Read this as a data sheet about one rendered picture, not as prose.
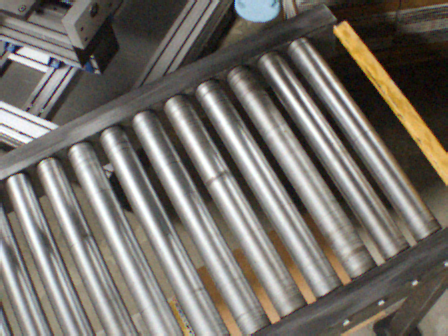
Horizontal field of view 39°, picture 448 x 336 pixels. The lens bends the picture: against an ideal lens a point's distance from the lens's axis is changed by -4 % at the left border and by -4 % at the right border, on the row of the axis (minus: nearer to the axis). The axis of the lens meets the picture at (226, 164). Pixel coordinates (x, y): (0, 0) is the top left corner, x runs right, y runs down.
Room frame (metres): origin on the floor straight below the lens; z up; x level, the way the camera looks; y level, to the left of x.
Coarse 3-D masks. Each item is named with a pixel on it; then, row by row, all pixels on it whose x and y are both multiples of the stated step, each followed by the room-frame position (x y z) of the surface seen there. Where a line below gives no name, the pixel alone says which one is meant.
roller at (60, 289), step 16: (16, 176) 0.57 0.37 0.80; (16, 192) 0.54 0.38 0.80; (32, 192) 0.54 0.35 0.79; (16, 208) 0.51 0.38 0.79; (32, 208) 0.50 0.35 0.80; (32, 224) 0.47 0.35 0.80; (48, 224) 0.47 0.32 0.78; (32, 240) 0.44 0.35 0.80; (48, 240) 0.44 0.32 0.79; (32, 256) 0.42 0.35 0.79; (48, 256) 0.41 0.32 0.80; (48, 272) 0.38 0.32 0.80; (64, 272) 0.38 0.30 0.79; (48, 288) 0.35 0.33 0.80; (64, 288) 0.35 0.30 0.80; (64, 304) 0.32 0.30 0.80; (80, 304) 0.32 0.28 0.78; (64, 320) 0.29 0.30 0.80; (80, 320) 0.29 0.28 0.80
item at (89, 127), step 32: (288, 32) 0.77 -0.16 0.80; (320, 32) 0.77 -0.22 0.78; (192, 64) 0.73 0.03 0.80; (224, 64) 0.72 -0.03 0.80; (256, 64) 0.72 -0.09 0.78; (288, 64) 0.75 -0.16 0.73; (128, 96) 0.69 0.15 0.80; (160, 96) 0.68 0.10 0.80; (192, 96) 0.68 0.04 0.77; (64, 128) 0.65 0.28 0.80; (96, 128) 0.64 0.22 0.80; (128, 128) 0.64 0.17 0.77; (0, 160) 0.61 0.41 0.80; (32, 160) 0.59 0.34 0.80; (64, 160) 0.60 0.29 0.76; (0, 192) 0.56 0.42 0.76
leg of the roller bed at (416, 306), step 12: (444, 276) 0.29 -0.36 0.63; (432, 288) 0.29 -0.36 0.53; (444, 288) 0.30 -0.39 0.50; (408, 300) 0.32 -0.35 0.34; (420, 300) 0.30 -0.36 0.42; (432, 300) 0.29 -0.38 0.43; (396, 312) 0.33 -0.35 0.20; (408, 312) 0.31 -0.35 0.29; (420, 312) 0.29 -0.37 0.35; (396, 324) 0.31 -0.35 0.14; (408, 324) 0.29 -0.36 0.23
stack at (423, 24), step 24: (288, 0) 1.25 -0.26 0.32; (312, 0) 1.11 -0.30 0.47; (336, 0) 1.11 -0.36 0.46; (360, 0) 1.11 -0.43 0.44; (384, 0) 1.11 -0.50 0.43; (360, 24) 1.11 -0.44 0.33; (384, 24) 1.11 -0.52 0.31; (408, 24) 1.11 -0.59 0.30; (432, 24) 1.11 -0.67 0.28; (336, 48) 1.11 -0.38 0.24; (384, 48) 1.11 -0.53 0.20; (336, 72) 1.11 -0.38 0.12; (408, 72) 1.12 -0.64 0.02; (432, 72) 1.11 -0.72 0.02
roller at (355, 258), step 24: (240, 72) 0.70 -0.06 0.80; (240, 96) 0.65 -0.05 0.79; (264, 96) 0.64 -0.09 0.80; (264, 120) 0.59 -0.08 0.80; (288, 144) 0.53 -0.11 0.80; (288, 168) 0.49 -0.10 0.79; (312, 168) 0.48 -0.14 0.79; (312, 192) 0.44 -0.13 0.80; (312, 216) 0.40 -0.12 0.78; (336, 216) 0.39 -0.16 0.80; (336, 240) 0.35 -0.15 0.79; (360, 240) 0.34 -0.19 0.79; (360, 264) 0.30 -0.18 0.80
